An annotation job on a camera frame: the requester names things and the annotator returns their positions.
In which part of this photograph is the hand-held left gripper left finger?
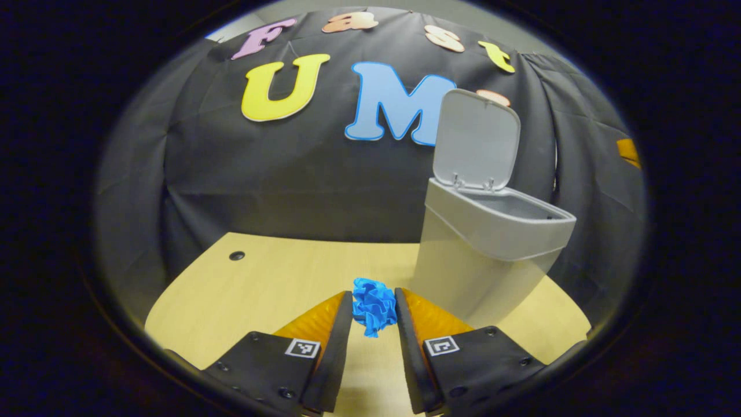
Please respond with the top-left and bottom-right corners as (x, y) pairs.
(165, 291), (354, 416)

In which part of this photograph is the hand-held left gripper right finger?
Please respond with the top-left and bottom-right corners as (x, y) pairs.
(394, 288), (588, 415)

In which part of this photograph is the blue paper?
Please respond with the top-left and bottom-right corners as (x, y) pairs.
(352, 277), (399, 338)

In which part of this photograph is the white desktop garbage bin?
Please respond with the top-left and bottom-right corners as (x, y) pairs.
(411, 88), (578, 330)

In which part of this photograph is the wooden desktop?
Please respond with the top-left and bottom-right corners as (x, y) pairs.
(145, 232), (592, 417)

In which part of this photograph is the black backdrop cloth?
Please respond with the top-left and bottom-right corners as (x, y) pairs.
(96, 7), (648, 325)

